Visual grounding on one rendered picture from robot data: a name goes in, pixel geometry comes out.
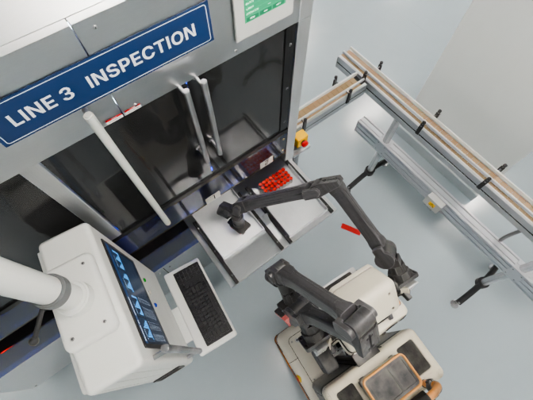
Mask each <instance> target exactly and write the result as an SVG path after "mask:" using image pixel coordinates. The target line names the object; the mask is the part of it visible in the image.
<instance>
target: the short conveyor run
mask: <svg viewBox="0 0 533 400"><path fill-rule="evenodd" d="M357 74H358V72H355V73H353V74H352V75H349V76H348V77H346V78H345V79H343V80H342V81H340V82H337V79H338V76H337V75H335V77H334V80H333V84H332V87H330V88H329V89H327V90H326V91H324V92H323V93H321V94H319V95H317V96H316V97H315V98H313V99H311V100H310V101H308V102H306V103H305V104H304V105H302V106H300V107H299V113H298V119H297V128H299V127H302V129H303V130H304V131H305V132H307V131H309V130H310V129H311V128H313V127H314V126H316V125H318V124H319V123H321V122H322V121H323V120H325V119H327V118H328V117H330V116H332V115H333V114H334V113H336V112H337V111H339V110H341V109H342V108H343V107H345V106H347V105H348V104H350V103H351V102H353V101H354V100H355V99H357V98H359V97H361V96H362V95H364V93H365V90H366V87H367V84H366V83H364V82H363V81H364V80H365V78H363V79H360V78H359V77H357V76H356V75H357Z"/></svg>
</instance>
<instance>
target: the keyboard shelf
mask: <svg viewBox="0 0 533 400"><path fill-rule="evenodd" d="M195 262H198V263H199V265H200V267H201V269H202V271H203V273H204V275H205V277H206V279H207V281H208V283H209V285H210V287H211V289H212V290H213V293H214V294H215V296H216V298H217V301H218V302H219V304H220V307H221V309H222V310H223V312H224V315H225V316H226V318H227V319H228V322H229V324H230V326H231V327H232V330H233V331H232V332H230V333H229V334H228V335H226V336H224V337H222V338H220V339H219V340H218V341H216V342H214V343H213V344H211V345H210V346H207V345H206V343H205V341H204V339H203V336H202V334H201V332H200V330H199V328H198V326H197V324H196V322H195V320H194V317H193V315H192V313H191V312H190V309H189V307H188V305H187V304H186V300H185V299H184V297H183V295H182V292H181V291H180V289H179V287H178V284H177V282H176V280H175V278H174V276H173V274H175V273H177V272H178V271H181V270H182V269H184V268H185V267H188V266H190V265H191V264H193V263H195ZM164 279H165V281H166V283H167V285H168V287H169V289H170V292H171V294H172V296H173V298H174V300H175V303H176V305H177V307H176V308H174V309H173V310H172V311H171V312H172V313H173V315H174V318H175V320H176V322H177V324H178V327H179V328H180V331H181V333H182V335H183V337H184V340H185V342H186V343H187V344H188V343H190V342H191V341H192V340H193V341H194V343H195V345H196V347H197V348H201V349H202V353H201V354H200V356H204V355H206V354H207V353H209V352H211V351H212V350H213V349H215V348H217V347H219V346H221V345H222V344H223V343H225V342H227V341H228V340H230V339H232V338H233V337H235V336H236V334H237V333H236V330H235V329H234V327H233V325H232V323H231V321H230V319H229V317H228V315H227V313H226V311H225V309H224V307H223V306H222V304H221V302H220V299H219V298H218V296H217V293H216V291H215V290H214V288H213V286H212V284H211V282H210V281H209V278H208V276H207V274H206V273H205V270H204V268H203V266H202V265H201V263H200V261H199V259H198V258H195V259H194V260H191V261H190V262H188V263H186V264H184V265H182V266H181V267H179V268H177V269H175V270H173V271H172V272H170V273H168V274H166V275H164Z"/></svg>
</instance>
